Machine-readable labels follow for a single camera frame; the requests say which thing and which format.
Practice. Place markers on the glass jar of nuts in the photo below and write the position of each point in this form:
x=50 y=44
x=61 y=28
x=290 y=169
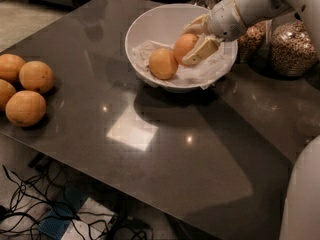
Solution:
x=251 y=41

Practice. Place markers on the orange on table bottom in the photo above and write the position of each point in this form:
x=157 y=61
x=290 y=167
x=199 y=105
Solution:
x=25 y=108

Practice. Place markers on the white paper liner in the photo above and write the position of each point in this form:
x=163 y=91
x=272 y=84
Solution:
x=201 y=76

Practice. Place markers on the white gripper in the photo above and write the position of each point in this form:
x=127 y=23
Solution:
x=226 y=20

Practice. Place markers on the orange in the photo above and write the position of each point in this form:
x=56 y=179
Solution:
x=37 y=76
x=25 y=108
x=10 y=66
x=163 y=64
x=184 y=44
x=7 y=90

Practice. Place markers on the glass jar of cereal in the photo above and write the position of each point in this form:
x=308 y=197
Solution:
x=291 y=52

